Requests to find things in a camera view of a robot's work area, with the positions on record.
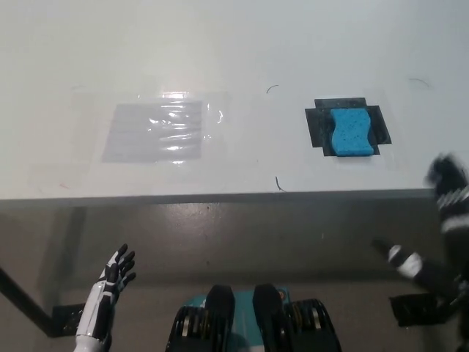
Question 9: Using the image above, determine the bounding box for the white and black left hand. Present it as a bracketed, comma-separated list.
[75, 243, 137, 341]

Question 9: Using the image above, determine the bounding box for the black floor plate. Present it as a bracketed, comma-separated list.
[388, 293, 454, 328]
[51, 303, 88, 337]

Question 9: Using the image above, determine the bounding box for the blue soft sponge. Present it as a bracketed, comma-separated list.
[328, 107, 375, 158]

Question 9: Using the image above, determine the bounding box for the black table leg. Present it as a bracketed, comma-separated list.
[0, 265, 56, 337]

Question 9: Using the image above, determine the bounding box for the grey patch under clear film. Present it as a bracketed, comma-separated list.
[101, 100, 204, 164]

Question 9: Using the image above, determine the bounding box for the black tape patch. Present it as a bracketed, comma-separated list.
[304, 97, 394, 158]

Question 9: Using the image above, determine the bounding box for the white and black right hand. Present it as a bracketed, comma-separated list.
[372, 152, 469, 291]

